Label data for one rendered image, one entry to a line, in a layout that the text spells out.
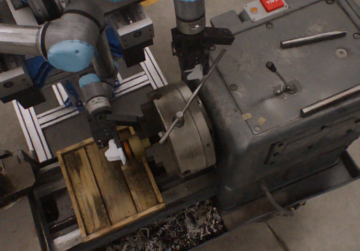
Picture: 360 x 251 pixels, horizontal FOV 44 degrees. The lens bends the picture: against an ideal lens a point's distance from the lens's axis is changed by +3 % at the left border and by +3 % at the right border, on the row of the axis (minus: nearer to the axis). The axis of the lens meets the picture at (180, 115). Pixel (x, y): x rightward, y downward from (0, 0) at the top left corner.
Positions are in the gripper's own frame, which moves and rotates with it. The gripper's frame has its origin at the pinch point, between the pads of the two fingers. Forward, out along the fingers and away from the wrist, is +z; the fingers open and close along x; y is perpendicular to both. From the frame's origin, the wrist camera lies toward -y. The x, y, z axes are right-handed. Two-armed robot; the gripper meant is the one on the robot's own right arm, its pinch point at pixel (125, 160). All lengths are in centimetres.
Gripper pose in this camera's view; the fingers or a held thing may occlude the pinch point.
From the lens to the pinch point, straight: 144.7
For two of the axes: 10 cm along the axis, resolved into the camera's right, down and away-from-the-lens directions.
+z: 3.8, 8.3, -4.2
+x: -0.4, -4.4, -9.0
